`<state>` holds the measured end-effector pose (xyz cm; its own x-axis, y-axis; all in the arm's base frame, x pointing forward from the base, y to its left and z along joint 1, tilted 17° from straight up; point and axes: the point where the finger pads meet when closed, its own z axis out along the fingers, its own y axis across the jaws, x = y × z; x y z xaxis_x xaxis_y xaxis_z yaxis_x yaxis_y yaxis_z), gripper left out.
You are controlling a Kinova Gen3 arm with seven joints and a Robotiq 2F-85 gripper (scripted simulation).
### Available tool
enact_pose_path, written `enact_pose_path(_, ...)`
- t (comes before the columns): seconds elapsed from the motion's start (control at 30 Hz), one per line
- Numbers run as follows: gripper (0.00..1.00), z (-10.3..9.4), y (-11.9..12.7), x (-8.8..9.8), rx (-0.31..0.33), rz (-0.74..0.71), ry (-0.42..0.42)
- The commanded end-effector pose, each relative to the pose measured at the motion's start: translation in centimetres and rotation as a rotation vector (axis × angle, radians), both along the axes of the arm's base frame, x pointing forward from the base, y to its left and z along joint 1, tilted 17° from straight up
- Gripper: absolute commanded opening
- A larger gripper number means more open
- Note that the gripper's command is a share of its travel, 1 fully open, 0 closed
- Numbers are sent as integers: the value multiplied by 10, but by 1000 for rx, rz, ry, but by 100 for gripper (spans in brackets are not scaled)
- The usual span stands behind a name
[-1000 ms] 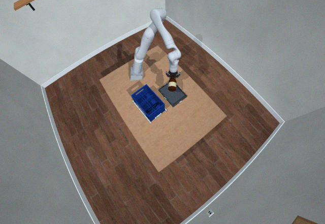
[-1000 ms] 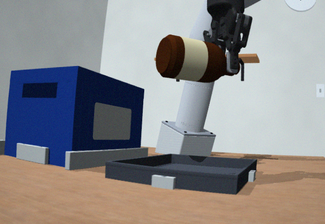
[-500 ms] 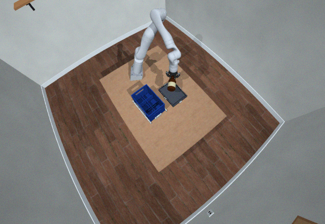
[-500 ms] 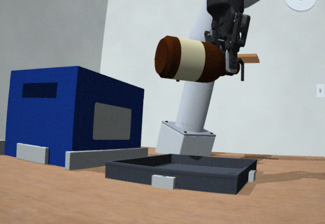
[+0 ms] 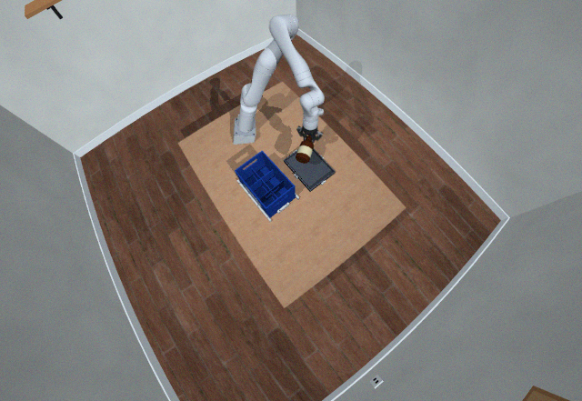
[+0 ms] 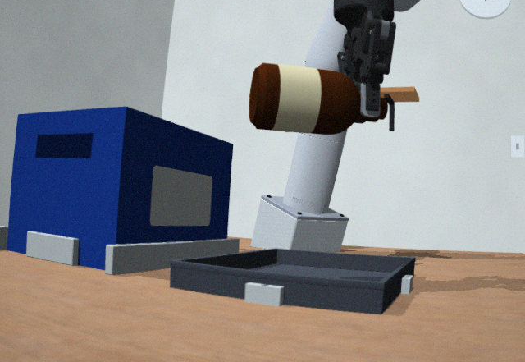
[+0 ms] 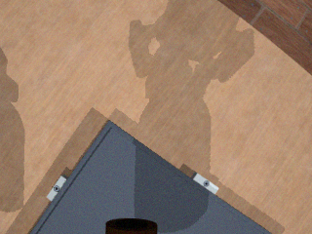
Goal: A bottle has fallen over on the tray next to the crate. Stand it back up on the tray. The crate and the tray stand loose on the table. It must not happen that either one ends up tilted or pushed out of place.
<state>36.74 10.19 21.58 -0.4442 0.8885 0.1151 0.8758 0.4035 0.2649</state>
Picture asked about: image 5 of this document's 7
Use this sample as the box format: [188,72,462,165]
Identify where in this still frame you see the brown glass bottle with cream label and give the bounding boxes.
[296,135,314,164]

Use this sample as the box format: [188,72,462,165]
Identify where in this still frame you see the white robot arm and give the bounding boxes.
[237,15,325,133]

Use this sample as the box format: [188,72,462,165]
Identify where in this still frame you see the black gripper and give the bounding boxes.
[296,126,323,143]

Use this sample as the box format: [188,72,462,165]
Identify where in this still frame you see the blue crate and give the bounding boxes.
[235,151,296,218]

